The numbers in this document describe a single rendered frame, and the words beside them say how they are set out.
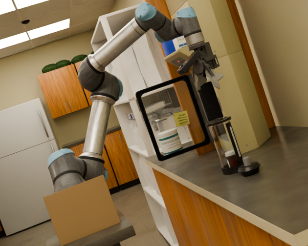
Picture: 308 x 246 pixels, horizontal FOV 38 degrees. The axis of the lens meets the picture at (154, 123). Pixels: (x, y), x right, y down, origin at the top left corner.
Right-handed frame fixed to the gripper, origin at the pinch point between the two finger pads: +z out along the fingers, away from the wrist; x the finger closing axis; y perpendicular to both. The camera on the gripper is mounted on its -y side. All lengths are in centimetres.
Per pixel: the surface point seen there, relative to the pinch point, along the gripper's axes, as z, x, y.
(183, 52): -20.2, 23.5, 9.7
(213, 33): -24.0, 19.1, 26.2
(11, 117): -37, 529, 8
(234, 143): 23.0, -4.4, 1.3
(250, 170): 32.3, -17.0, -4.5
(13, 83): -91, 591, 40
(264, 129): 29, 26, 42
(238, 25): -27, 47, 65
